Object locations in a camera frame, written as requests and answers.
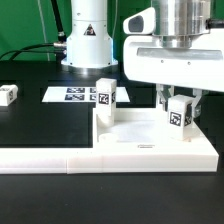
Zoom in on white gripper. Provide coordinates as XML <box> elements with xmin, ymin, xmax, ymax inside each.
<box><xmin>123</xmin><ymin>29</ymin><xmax>224</xmax><ymax>118</ymax></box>

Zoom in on white square tabletop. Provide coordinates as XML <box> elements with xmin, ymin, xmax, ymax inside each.
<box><xmin>91</xmin><ymin>106</ymin><xmax>201</xmax><ymax>149</ymax></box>

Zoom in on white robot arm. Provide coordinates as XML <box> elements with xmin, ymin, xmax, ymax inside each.
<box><xmin>62</xmin><ymin>0</ymin><xmax>224</xmax><ymax>98</ymax></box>

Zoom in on white tag marker sheet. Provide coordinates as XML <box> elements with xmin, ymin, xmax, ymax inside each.
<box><xmin>41</xmin><ymin>86</ymin><xmax>131</xmax><ymax>103</ymax></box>

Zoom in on white L-shaped obstacle fence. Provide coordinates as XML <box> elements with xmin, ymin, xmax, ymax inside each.
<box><xmin>0</xmin><ymin>112</ymin><xmax>220</xmax><ymax>175</ymax></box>

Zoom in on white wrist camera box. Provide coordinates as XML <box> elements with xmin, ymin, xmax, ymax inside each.
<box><xmin>123</xmin><ymin>7</ymin><xmax>156</xmax><ymax>35</ymax></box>

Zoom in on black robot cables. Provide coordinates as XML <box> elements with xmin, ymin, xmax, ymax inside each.
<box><xmin>0</xmin><ymin>0</ymin><xmax>69</xmax><ymax>62</ymax></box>

